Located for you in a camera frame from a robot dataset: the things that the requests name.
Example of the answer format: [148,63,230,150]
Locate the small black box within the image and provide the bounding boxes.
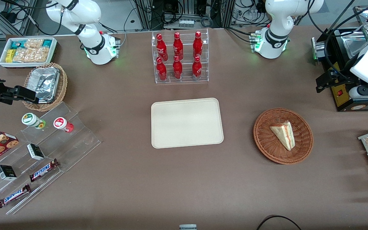
[0,165,17,181]
[27,143,45,161]

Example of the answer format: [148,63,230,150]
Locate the snickers bar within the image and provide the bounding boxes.
[29,158,60,183]
[0,184,31,209]

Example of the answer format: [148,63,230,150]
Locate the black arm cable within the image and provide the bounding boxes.
[307,0,368,81]

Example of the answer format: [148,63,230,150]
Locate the white power strip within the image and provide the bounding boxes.
[178,19,195,29]

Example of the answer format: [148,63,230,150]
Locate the red cola bottle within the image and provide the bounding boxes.
[156,57,168,81]
[156,33,169,62]
[172,56,183,80]
[193,31,203,59]
[173,32,184,61]
[192,56,203,81]

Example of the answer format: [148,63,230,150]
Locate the triangle sandwich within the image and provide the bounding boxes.
[269,120,296,151]

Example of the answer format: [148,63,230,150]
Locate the black countertop appliance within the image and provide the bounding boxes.
[311,27,368,112]

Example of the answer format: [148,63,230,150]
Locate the red lidded cup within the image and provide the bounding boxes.
[53,117,74,133]

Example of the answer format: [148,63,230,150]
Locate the brown wicker basket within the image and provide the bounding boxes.
[253,108,314,165]

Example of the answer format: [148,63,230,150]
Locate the clear acrylic stepped shelf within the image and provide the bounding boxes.
[0,102,102,215]

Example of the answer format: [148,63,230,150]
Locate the aluminium foil tray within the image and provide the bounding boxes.
[27,67,60,103]

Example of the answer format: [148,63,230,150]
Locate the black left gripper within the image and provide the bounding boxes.
[316,68,361,94]

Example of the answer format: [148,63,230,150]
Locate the clear bag of crackers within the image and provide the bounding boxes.
[12,47,50,63]
[24,39,45,49]

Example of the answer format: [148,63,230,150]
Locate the light wicker basket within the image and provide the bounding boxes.
[22,63,68,112]

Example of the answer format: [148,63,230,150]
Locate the green lidded cup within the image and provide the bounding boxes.
[21,113,46,129]

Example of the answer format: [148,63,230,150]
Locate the aluminium frame rack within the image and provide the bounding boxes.
[132,0,235,31]

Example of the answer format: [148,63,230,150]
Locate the white snack bin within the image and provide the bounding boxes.
[0,37,58,68]

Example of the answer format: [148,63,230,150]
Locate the clear acrylic bottle rack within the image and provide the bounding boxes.
[151,28,210,84]

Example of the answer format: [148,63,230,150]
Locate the beige plastic tray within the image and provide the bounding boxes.
[150,97,225,150]

